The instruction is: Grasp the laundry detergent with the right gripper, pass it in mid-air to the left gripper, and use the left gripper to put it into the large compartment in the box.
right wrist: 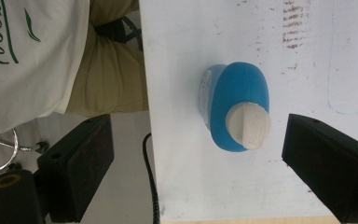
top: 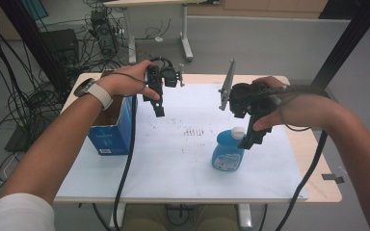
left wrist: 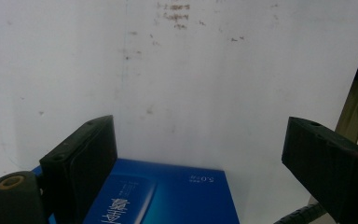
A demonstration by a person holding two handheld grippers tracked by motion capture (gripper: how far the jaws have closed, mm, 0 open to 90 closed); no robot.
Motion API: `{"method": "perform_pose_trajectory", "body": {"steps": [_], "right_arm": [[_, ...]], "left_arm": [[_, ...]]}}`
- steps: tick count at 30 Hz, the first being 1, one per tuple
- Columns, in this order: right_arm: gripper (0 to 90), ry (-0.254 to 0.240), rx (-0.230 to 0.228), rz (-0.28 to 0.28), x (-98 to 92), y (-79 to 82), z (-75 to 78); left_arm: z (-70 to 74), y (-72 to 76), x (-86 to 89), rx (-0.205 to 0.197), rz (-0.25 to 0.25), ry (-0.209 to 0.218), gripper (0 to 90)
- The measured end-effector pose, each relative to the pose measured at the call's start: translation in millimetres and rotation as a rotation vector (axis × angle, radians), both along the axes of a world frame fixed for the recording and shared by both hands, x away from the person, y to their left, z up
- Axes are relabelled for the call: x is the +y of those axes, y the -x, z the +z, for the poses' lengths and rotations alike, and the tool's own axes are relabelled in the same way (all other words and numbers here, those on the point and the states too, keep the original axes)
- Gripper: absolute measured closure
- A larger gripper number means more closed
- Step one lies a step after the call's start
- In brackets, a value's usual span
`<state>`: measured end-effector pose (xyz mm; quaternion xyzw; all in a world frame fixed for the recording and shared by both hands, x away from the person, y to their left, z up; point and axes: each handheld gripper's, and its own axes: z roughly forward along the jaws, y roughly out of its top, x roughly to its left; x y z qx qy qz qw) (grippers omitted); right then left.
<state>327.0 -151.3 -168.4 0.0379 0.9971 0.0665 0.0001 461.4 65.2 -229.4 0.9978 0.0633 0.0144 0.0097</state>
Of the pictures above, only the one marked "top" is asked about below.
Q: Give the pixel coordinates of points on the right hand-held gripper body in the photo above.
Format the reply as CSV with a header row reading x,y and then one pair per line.
x,y
250,99

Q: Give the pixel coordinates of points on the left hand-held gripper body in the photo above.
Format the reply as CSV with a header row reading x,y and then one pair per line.
x,y
154,78

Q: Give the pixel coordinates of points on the blue detergent bottle white cap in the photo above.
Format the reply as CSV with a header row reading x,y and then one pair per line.
x,y
226,150

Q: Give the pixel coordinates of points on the blue cardboard box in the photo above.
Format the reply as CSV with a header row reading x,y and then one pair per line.
x,y
112,141

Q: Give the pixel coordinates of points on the person's left hand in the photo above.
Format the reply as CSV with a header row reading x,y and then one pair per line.
x,y
125,82

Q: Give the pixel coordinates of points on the person's right hand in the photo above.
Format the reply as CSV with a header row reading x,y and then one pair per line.
x,y
305,110

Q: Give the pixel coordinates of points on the small white adapter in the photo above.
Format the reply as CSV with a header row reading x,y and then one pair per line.
x,y
158,39

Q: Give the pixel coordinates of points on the white desk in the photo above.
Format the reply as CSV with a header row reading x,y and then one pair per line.
x,y
130,35

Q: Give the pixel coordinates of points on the wristwatch with white band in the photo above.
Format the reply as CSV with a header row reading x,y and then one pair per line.
x,y
101,93

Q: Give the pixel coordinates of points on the white table mat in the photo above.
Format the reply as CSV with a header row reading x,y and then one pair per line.
x,y
179,166

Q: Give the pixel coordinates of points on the grey tape piece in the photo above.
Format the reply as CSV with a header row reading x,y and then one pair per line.
x,y
332,178

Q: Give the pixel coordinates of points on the black square box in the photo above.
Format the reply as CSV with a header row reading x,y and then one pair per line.
x,y
59,45

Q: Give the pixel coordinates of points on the person's olive trousers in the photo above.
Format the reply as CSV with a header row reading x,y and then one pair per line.
x,y
147,219

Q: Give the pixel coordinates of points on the teal panel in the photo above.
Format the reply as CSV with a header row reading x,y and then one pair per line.
x,y
35,8

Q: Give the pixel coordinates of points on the person's white sleeve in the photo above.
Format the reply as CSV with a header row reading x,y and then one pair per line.
x,y
16,215

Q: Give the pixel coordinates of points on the black metal frame post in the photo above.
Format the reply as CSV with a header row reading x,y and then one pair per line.
x,y
350,38
29,35

